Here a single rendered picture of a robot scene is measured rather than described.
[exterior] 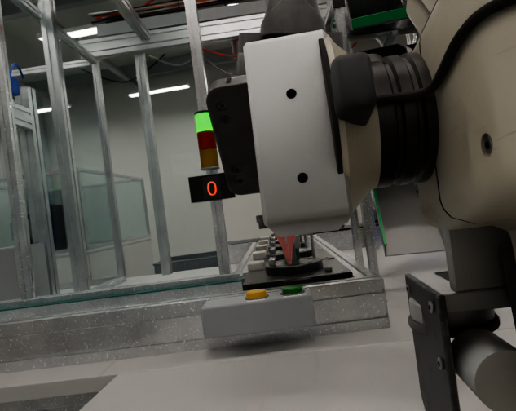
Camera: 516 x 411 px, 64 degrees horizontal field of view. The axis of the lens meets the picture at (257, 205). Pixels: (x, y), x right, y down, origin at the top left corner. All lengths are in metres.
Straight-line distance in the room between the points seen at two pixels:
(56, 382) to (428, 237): 0.81
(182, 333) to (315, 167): 0.69
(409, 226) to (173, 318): 0.57
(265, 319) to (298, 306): 0.07
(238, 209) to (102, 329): 10.81
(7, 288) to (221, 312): 1.21
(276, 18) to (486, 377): 0.35
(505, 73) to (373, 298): 0.71
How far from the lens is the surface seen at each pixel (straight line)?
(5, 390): 0.97
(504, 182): 0.20
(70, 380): 0.90
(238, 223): 11.68
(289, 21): 0.43
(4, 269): 1.86
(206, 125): 1.14
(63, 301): 1.28
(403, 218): 1.03
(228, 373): 0.75
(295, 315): 0.79
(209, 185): 1.12
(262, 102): 0.25
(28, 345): 1.01
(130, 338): 0.92
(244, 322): 0.79
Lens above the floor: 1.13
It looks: 1 degrees up
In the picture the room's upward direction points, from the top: 7 degrees counter-clockwise
